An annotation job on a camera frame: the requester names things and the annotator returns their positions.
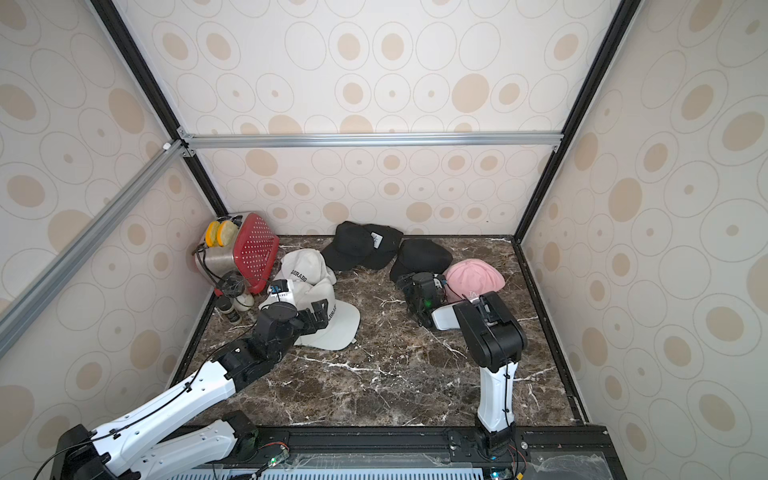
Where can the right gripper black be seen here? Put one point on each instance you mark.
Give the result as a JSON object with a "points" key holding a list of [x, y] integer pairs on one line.
{"points": [[417, 294]]}

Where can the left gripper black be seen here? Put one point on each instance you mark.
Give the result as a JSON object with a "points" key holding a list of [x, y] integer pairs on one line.
{"points": [[312, 323]]}

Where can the black cap plain front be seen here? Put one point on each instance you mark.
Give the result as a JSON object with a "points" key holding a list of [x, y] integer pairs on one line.
{"points": [[420, 255]]}

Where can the pink LA cap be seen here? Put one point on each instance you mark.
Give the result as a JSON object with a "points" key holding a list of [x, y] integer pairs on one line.
{"points": [[468, 279]]}

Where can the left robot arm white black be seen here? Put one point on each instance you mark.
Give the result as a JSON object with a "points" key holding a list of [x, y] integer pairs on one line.
{"points": [[140, 444]]}

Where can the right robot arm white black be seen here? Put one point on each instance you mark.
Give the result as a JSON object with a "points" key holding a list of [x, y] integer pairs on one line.
{"points": [[494, 339]]}

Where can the small dark bottle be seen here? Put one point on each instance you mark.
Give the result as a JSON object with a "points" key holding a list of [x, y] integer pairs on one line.
{"points": [[224, 305]]}

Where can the white Colorado cap front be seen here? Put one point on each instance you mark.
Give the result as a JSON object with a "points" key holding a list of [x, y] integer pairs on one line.
{"points": [[343, 318]]}

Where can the clear bottle black cap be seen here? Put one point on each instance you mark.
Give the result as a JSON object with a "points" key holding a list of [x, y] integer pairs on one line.
{"points": [[234, 287]]}

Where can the black cap with white label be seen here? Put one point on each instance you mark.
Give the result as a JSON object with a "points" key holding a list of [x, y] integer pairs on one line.
{"points": [[386, 243]]}

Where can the black cap back left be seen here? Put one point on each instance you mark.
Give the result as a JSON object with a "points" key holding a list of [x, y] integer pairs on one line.
{"points": [[351, 245]]}

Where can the metal rack container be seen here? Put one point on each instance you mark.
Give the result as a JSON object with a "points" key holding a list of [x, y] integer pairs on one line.
{"points": [[214, 262]]}

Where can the yellow sponge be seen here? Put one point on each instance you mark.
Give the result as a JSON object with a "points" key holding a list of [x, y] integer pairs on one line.
{"points": [[220, 233]]}

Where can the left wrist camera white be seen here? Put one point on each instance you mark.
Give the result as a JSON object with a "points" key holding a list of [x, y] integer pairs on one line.
{"points": [[280, 290]]}

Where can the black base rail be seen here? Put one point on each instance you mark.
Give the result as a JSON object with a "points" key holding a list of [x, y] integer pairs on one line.
{"points": [[449, 452]]}

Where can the horizontal aluminium rail back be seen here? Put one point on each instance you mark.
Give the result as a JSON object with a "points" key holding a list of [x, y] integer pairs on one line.
{"points": [[192, 142]]}

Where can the aluminium rail left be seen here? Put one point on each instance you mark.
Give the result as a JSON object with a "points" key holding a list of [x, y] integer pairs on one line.
{"points": [[26, 308]]}

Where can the black frame post right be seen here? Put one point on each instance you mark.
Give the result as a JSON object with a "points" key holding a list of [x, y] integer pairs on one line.
{"points": [[608, 48]]}

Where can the black frame post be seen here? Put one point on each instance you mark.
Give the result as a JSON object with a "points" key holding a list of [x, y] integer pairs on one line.
{"points": [[107, 13], [608, 48]]}

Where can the black frame post left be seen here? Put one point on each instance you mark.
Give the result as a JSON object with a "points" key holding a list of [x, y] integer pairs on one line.
{"points": [[107, 13]]}

